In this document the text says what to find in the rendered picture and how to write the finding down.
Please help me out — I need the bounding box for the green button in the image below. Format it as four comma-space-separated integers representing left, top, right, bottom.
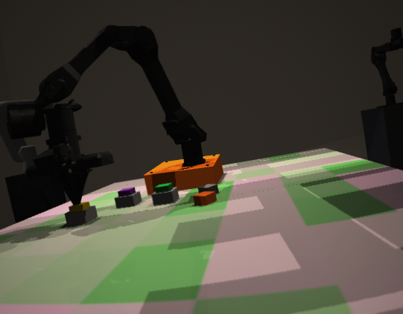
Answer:
152, 183, 179, 205

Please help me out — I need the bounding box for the purple button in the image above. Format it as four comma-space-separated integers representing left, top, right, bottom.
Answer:
114, 188, 142, 208

